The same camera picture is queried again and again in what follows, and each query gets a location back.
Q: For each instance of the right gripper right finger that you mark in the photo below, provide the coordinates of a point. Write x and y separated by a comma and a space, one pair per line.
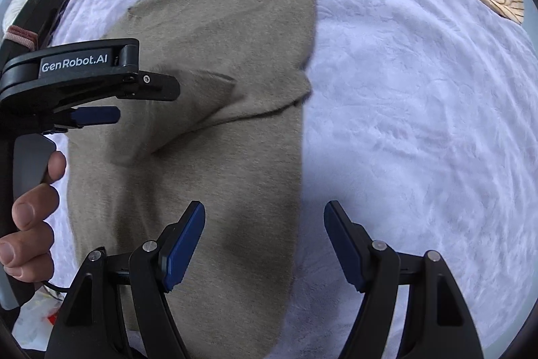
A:
437, 323

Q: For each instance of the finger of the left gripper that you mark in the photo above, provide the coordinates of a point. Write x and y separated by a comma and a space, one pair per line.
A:
149, 86
78, 118

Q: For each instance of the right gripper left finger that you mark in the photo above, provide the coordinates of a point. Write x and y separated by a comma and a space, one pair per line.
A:
91, 321

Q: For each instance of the olive brown knit sweater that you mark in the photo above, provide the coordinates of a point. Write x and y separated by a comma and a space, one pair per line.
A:
232, 140

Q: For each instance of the person's left hand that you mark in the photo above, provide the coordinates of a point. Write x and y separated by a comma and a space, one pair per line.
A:
25, 253

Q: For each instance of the clutter on floor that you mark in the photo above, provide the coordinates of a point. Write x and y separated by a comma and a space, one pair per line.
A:
36, 320

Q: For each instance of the round white pleated cushion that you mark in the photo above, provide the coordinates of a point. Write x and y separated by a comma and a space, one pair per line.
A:
13, 10

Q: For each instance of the lavender plush bed blanket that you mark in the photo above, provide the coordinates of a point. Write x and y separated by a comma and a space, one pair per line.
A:
423, 124

